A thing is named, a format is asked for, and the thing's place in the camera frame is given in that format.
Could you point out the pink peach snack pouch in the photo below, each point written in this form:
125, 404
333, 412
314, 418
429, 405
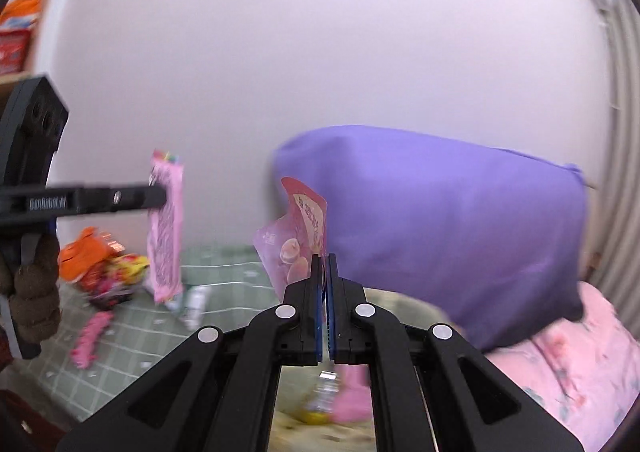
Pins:
286, 246

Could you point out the red snack boxes on shelf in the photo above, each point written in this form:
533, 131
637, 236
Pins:
18, 19

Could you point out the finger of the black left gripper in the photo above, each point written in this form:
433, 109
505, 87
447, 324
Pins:
85, 201

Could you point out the orange plastic wrapper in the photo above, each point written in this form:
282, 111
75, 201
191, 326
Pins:
91, 247

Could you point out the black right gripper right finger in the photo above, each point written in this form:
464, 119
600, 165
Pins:
430, 389

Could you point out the pink caterpillar toy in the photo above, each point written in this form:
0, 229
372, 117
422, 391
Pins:
82, 354

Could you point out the small clear plastic bottle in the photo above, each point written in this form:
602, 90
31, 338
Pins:
194, 306

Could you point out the green grid bed sheet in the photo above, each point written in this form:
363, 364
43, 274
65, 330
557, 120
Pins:
142, 332

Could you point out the pink patterned snack packet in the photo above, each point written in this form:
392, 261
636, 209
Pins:
165, 229

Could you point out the pink floral blanket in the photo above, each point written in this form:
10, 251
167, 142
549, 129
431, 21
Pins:
585, 374

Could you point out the yellow red snack bag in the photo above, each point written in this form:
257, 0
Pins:
114, 280

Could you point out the striped beige curtain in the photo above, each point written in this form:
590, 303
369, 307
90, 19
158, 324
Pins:
614, 223

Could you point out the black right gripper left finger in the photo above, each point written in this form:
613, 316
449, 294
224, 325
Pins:
215, 391

